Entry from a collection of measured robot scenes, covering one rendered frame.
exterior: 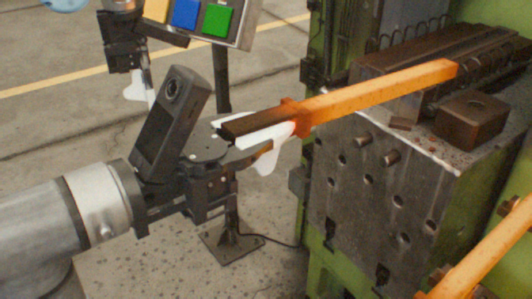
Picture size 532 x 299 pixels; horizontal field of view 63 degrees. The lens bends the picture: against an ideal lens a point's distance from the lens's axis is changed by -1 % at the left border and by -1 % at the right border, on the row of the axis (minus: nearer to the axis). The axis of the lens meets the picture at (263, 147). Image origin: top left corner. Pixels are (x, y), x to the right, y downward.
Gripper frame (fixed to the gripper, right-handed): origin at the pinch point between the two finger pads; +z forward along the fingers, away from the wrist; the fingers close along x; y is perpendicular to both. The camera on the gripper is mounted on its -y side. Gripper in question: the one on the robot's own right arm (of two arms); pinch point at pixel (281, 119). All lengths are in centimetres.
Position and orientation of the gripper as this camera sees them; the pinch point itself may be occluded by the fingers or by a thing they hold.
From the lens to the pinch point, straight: 52.1
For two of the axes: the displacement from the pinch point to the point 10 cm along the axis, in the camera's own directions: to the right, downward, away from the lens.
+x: 5.8, 4.8, -6.6
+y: -0.1, 8.2, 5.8
